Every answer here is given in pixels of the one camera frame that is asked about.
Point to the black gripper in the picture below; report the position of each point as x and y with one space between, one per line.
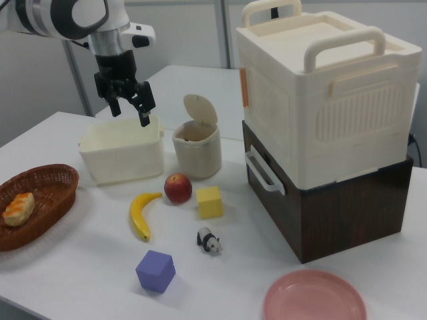
115 66

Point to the cream trash can lid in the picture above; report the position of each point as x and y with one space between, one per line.
200 110

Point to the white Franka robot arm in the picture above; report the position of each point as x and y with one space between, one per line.
50 16

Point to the cream small trash can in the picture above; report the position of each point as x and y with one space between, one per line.
197 160

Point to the white rectangular plastic bin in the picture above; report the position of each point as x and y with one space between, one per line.
123 160

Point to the red apple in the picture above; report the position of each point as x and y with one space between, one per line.
178 188

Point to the yellow banana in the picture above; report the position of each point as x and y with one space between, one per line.
137 216

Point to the brown wicker basket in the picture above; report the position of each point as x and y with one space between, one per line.
50 186

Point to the yellow foam cube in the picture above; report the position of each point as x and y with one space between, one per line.
209 203

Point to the toy bread with orange glaze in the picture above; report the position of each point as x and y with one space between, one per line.
19 210

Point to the panda toy figure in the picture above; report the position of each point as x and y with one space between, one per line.
208 240

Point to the black pole stand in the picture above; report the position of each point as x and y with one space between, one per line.
274 10

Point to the purple foam cube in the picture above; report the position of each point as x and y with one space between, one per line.
153 273

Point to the dark brown wooden drawer box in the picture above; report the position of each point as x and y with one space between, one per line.
350 216

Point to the pink plastic plate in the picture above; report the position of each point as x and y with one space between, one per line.
313 296

